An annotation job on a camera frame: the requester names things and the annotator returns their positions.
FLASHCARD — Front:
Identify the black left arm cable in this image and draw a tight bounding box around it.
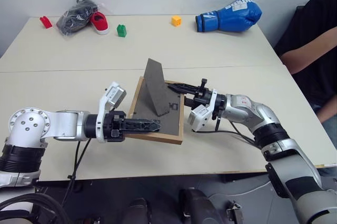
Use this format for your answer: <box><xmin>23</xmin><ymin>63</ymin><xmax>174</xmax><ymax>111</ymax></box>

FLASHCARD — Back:
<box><xmin>61</xmin><ymin>139</ymin><xmax>92</xmax><ymax>209</ymax></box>

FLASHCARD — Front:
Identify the black shoe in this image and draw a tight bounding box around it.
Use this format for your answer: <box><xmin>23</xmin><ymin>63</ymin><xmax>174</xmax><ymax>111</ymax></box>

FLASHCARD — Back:
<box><xmin>56</xmin><ymin>0</ymin><xmax>98</xmax><ymax>36</ymax></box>

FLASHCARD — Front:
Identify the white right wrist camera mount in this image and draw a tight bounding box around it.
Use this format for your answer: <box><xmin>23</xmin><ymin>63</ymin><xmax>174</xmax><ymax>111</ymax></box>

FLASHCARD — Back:
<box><xmin>187</xmin><ymin>89</ymin><xmax>218</xmax><ymax>133</ymax></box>

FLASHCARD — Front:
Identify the green toy block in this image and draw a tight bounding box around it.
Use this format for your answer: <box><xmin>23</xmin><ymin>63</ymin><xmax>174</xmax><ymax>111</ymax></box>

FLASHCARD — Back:
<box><xmin>116</xmin><ymin>24</ymin><xmax>128</xmax><ymax>38</ymax></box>

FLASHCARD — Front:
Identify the red toy block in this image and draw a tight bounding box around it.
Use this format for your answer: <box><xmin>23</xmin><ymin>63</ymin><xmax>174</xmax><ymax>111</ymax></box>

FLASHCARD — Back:
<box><xmin>39</xmin><ymin>16</ymin><xmax>54</xmax><ymax>30</ymax></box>

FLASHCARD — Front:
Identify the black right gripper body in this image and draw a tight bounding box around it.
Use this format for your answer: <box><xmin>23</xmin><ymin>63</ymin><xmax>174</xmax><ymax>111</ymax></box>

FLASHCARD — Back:
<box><xmin>191</xmin><ymin>78</ymin><xmax>212</xmax><ymax>109</ymax></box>

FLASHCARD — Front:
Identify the metal clip bracket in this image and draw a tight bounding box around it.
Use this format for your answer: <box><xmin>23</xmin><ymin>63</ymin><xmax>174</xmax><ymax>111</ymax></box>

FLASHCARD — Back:
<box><xmin>224</xmin><ymin>200</ymin><xmax>242</xmax><ymax>224</ymax></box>

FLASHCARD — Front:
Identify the wooden picture frame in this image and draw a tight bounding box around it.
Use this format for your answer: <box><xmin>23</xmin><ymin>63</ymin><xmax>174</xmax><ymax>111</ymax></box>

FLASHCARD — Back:
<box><xmin>125</xmin><ymin>57</ymin><xmax>185</xmax><ymax>145</ymax></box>

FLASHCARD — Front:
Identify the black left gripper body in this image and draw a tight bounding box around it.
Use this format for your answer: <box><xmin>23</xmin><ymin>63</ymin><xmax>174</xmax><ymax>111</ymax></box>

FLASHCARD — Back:
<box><xmin>103</xmin><ymin>111</ymin><xmax>127</xmax><ymax>143</ymax></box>

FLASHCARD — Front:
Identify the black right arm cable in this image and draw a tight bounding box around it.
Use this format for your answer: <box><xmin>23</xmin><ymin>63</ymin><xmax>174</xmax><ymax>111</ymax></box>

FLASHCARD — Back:
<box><xmin>214</xmin><ymin>112</ymin><xmax>260</xmax><ymax>147</ymax></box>

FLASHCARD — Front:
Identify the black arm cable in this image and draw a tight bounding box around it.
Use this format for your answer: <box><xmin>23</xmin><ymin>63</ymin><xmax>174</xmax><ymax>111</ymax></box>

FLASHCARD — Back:
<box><xmin>61</xmin><ymin>139</ymin><xmax>92</xmax><ymax>209</ymax></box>
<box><xmin>214</xmin><ymin>112</ymin><xmax>260</xmax><ymax>147</ymax></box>

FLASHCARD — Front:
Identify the large dark rounded shape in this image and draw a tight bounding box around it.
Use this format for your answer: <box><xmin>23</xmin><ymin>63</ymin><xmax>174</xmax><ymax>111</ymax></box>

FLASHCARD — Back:
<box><xmin>178</xmin><ymin>188</ymin><xmax>225</xmax><ymax>224</ymax></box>

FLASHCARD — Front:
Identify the white floor cable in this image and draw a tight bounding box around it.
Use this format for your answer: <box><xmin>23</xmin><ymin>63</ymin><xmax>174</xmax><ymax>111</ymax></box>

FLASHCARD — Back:
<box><xmin>210</xmin><ymin>181</ymin><xmax>272</xmax><ymax>199</ymax></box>

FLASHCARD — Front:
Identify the thick black cable bundle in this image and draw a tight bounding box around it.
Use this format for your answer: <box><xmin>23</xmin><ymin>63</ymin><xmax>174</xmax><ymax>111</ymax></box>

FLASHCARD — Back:
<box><xmin>0</xmin><ymin>193</ymin><xmax>70</xmax><ymax>224</ymax></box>

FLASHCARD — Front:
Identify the person in black shirt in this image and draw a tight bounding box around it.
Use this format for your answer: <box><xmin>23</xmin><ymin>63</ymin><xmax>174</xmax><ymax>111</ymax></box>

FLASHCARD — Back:
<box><xmin>273</xmin><ymin>0</ymin><xmax>337</xmax><ymax>131</ymax></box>

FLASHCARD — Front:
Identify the blue boxing glove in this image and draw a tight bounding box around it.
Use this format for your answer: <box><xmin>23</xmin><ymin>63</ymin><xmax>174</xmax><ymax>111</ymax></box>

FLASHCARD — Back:
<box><xmin>195</xmin><ymin>0</ymin><xmax>264</xmax><ymax>34</ymax></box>

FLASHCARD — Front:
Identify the red slip-on shoe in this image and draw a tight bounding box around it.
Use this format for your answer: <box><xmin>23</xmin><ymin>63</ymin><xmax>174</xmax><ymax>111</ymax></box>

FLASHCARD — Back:
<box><xmin>90</xmin><ymin>11</ymin><xmax>111</xmax><ymax>36</ymax></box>

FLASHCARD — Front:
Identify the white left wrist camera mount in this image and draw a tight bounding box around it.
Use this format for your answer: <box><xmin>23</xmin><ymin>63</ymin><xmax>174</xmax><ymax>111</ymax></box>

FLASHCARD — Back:
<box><xmin>95</xmin><ymin>81</ymin><xmax>127</xmax><ymax>143</ymax></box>

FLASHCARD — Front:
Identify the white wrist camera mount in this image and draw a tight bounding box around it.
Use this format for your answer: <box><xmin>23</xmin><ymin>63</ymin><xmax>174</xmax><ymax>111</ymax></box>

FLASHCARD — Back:
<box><xmin>187</xmin><ymin>89</ymin><xmax>218</xmax><ymax>133</ymax></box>
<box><xmin>95</xmin><ymin>81</ymin><xmax>127</xmax><ymax>143</ymax></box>

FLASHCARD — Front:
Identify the clear plastic bag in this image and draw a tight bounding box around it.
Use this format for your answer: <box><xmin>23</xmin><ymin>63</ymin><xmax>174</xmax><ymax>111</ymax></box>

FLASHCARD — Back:
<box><xmin>55</xmin><ymin>0</ymin><xmax>103</xmax><ymax>41</ymax></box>

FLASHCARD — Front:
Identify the small dark rounded shape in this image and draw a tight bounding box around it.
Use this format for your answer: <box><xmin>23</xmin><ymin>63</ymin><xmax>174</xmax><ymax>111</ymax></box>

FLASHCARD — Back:
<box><xmin>125</xmin><ymin>197</ymin><xmax>154</xmax><ymax>224</ymax></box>

